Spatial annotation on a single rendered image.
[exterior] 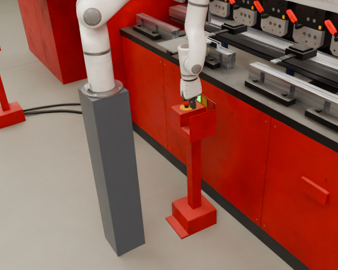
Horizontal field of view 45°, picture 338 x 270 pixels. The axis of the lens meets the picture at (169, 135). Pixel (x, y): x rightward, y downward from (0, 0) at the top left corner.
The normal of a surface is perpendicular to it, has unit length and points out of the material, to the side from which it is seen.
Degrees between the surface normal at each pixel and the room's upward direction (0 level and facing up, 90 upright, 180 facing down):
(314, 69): 90
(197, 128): 90
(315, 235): 90
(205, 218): 90
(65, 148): 0
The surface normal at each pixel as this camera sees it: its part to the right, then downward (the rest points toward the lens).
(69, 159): -0.04, -0.84
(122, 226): 0.53, 0.43
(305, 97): -0.84, 0.33
